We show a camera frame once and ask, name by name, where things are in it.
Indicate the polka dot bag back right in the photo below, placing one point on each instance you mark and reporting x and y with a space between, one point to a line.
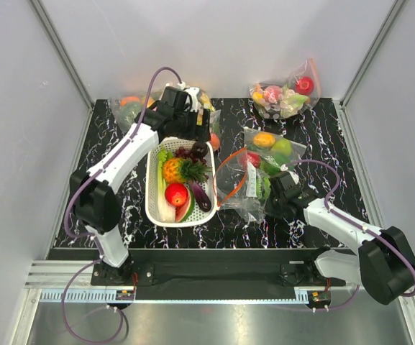
299 92

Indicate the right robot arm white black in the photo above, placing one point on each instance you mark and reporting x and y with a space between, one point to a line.
380 260

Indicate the purple fake grapes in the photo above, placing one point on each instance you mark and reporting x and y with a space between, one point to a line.
184 153

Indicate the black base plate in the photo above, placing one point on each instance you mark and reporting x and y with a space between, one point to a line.
213 275

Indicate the zip bag with broccoli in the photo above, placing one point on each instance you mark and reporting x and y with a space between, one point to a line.
126 109

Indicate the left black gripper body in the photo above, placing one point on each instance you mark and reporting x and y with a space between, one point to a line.
187 128

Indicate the white plastic basket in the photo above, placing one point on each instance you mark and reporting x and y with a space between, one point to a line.
158 210

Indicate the fake dark purple mangosteen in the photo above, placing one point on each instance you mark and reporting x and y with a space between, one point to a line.
199 149

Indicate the fake pineapple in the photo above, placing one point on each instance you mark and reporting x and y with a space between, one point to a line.
183 170

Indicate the fake purple eggplant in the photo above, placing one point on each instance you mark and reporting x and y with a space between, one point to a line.
202 199

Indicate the zip bag orange slider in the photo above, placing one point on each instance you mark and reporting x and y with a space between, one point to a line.
241 188

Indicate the fake red apple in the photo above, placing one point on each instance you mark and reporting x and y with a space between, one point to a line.
176 194

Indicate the zip bag lower right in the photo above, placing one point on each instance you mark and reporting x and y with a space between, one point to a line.
274 150

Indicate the fake watermelon slice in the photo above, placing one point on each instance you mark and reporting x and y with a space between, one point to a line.
183 212

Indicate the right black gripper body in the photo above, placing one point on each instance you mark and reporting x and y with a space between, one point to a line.
274 205

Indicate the fake red pomegranate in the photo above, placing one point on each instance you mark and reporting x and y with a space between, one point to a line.
253 158

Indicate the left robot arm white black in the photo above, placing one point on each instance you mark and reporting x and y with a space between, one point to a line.
179 113

